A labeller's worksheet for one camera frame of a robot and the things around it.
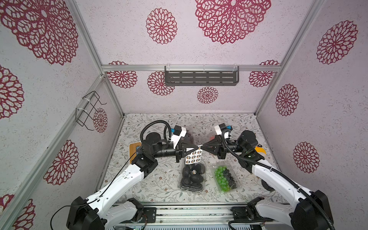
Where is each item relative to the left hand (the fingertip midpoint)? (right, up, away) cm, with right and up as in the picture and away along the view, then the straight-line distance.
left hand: (196, 149), depth 63 cm
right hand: (+2, 0, 0) cm, 2 cm away
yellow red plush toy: (+44, -5, +31) cm, 54 cm away
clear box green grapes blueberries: (+18, -19, +19) cm, 33 cm away
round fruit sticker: (0, -16, +18) cm, 24 cm away
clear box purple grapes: (-1, +3, +35) cm, 35 cm away
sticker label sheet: (-1, -4, +3) cm, 5 cm away
